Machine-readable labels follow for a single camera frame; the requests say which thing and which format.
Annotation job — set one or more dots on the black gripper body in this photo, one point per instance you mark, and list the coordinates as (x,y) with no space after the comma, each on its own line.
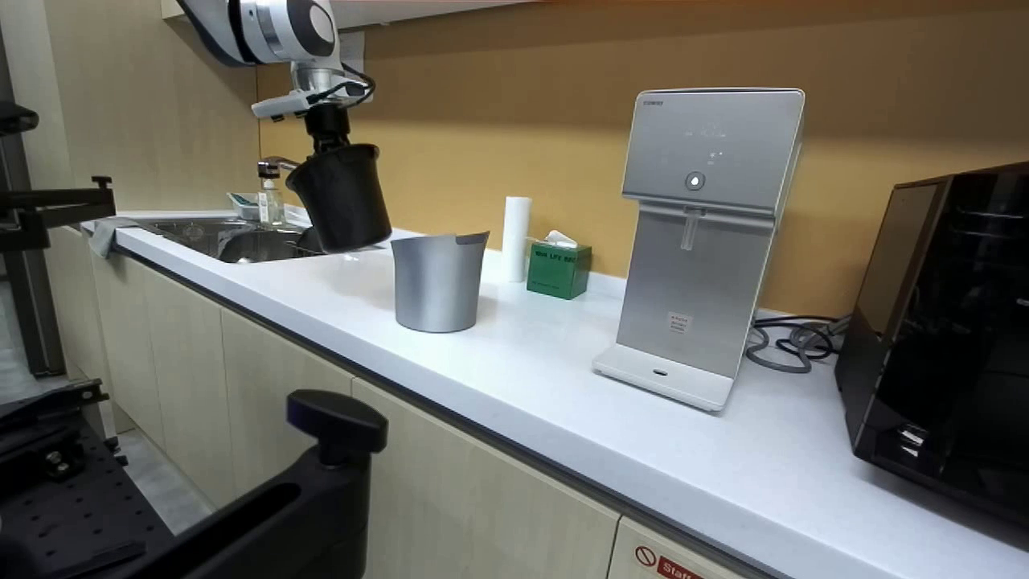
(328,128)

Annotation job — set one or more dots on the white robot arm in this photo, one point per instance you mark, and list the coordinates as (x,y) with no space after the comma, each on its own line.
(276,26)

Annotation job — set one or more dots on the clear soap bottle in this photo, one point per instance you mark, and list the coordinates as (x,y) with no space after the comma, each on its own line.
(269,200)

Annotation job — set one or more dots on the steel kitchen sink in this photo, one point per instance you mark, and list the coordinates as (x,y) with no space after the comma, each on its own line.
(231,239)

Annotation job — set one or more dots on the grey metal cup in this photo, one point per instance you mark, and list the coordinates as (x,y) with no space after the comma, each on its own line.
(439,283)

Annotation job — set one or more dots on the white paper roll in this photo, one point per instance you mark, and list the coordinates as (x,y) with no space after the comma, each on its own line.
(516,243)

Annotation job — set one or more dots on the green tissue box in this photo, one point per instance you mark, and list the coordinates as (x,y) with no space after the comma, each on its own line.
(557,271)

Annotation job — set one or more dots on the black metal stand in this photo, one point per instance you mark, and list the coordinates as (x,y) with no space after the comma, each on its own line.
(33,212)

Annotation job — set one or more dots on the silver water dispenser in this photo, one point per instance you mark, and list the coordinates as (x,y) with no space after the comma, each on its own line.
(695,237)

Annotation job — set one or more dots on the beige cabinet door with sticker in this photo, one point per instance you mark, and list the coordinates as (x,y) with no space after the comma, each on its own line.
(665,559)

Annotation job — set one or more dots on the red warning sticker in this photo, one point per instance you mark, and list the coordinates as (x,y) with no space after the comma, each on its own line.
(665,565)

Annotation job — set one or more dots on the black microwave oven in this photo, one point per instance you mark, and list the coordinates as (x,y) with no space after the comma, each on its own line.
(953,332)

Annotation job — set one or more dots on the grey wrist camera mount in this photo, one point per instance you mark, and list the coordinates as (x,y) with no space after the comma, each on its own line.
(307,98)

